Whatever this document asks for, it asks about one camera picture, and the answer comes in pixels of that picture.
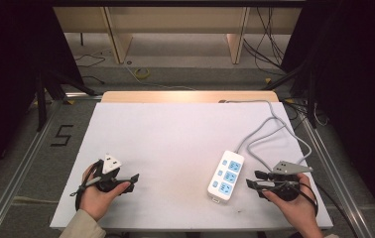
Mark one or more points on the person's left hand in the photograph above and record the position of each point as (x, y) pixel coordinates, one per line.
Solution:
(95, 200)

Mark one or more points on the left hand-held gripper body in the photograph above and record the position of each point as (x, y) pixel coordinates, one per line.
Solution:
(110, 162)

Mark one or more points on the black tripod stand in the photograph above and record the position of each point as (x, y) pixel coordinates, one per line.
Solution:
(303, 82)
(53, 89)

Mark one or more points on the white power strip blue sockets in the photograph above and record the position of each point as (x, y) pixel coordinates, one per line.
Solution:
(225, 177)

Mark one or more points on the wooden table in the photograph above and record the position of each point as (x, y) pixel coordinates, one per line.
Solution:
(188, 96)

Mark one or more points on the dark curtain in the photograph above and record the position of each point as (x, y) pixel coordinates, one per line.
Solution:
(13, 66)
(357, 82)

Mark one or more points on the yellow tape roll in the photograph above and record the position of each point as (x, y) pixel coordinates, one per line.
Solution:
(141, 73)

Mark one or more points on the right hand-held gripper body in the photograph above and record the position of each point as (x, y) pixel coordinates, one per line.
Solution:
(288, 168)

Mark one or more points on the metal floor rail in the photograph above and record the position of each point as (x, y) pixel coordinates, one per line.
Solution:
(20, 165)
(337, 178)

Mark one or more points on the white table board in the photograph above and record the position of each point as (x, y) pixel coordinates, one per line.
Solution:
(175, 145)

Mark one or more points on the person's right hand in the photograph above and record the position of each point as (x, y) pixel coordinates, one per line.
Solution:
(298, 210)

